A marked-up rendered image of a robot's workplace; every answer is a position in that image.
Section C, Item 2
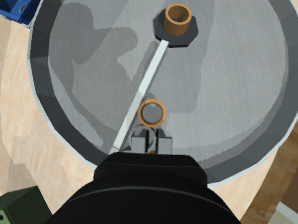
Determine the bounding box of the grey round turning table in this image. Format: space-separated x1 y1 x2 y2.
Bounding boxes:
27 0 298 188

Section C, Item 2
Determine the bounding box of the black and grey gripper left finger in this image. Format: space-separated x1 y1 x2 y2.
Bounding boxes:
131 129 149 154

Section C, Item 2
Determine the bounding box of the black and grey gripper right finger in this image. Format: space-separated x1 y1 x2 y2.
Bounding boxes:
156 129 173 155

